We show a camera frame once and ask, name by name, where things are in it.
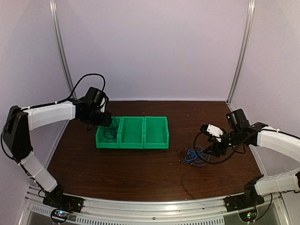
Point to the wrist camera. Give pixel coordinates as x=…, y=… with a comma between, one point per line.
x=103, y=104
x=212, y=131

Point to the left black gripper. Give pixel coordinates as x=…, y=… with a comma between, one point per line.
x=106, y=121

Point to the right aluminium frame post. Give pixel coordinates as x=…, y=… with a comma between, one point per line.
x=243, y=50

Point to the aluminium frame post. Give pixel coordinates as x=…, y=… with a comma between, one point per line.
x=60, y=46
x=243, y=50

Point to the front aluminium rail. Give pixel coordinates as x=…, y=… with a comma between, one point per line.
x=209, y=211

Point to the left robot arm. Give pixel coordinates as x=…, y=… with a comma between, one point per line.
x=21, y=122

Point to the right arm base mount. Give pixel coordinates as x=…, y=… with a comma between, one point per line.
x=245, y=206

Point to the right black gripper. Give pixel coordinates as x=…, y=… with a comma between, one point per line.
x=216, y=148

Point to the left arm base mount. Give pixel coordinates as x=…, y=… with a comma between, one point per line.
x=64, y=209

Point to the left aluminium frame post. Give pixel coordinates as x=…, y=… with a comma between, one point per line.
x=60, y=46

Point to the middle green bin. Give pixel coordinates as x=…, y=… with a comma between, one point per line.
x=132, y=133

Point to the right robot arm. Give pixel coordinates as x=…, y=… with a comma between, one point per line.
x=262, y=135

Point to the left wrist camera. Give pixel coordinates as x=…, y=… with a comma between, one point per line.
x=103, y=104

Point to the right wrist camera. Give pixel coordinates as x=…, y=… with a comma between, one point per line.
x=212, y=131

